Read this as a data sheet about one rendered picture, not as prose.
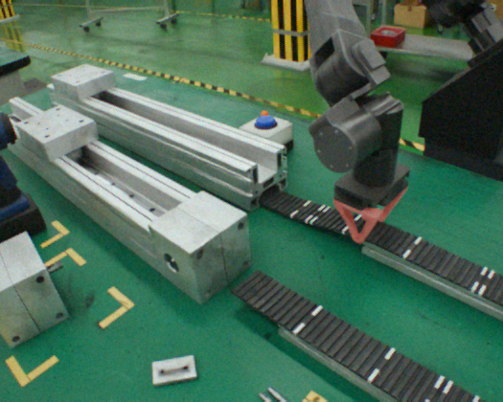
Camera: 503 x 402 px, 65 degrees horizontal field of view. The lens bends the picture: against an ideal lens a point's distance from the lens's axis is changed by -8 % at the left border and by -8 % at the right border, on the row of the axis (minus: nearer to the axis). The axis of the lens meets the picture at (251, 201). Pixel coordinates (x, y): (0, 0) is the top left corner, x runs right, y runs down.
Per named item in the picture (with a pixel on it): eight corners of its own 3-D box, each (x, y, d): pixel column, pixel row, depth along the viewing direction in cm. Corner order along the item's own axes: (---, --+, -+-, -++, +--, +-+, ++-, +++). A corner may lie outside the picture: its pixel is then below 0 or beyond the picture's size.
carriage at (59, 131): (102, 150, 83) (94, 120, 79) (54, 174, 77) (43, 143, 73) (69, 131, 93) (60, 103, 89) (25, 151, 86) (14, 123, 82)
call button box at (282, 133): (294, 148, 90) (293, 122, 86) (262, 167, 84) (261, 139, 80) (265, 138, 94) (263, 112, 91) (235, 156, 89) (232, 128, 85)
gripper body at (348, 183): (331, 195, 57) (333, 145, 52) (370, 165, 62) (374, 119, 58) (374, 213, 53) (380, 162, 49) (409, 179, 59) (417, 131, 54)
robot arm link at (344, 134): (369, 36, 49) (327, 74, 56) (310, 57, 43) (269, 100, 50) (424, 118, 49) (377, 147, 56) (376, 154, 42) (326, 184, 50)
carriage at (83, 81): (119, 96, 109) (113, 71, 105) (81, 110, 102) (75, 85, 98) (91, 85, 118) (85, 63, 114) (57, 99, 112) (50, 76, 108)
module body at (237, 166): (287, 187, 78) (285, 145, 73) (249, 212, 72) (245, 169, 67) (83, 100, 125) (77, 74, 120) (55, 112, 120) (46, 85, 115)
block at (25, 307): (85, 308, 57) (62, 259, 51) (11, 349, 51) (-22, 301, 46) (63, 271, 63) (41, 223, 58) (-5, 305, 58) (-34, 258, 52)
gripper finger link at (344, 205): (330, 240, 61) (332, 186, 56) (355, 216, 66) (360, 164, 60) (370, 259, 57) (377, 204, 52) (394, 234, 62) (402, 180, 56)
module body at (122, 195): (211, 239, 67) (203, 195, 62) (161, 275, 62) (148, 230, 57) (27, 123, 114) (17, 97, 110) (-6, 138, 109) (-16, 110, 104)
